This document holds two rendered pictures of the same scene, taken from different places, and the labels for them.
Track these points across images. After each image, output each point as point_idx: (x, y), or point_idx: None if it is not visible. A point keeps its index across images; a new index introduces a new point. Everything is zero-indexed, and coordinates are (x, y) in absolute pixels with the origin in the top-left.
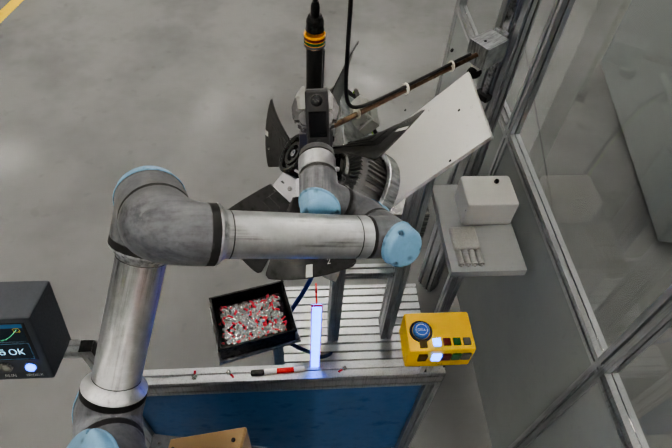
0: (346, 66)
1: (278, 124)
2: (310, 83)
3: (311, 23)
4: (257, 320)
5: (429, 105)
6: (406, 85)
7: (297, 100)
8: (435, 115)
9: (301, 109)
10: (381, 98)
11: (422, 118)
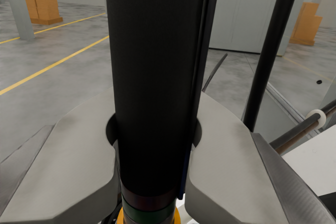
0: (283, 15)
1: (118, 158)
2: (126, 24)
3: None
4: None
5: (311, 145)
6: (319, 114)
7: (52, 138)
8: (333, 161)
9: (29, 220)
10: (292, 135)
11: (305, 162)
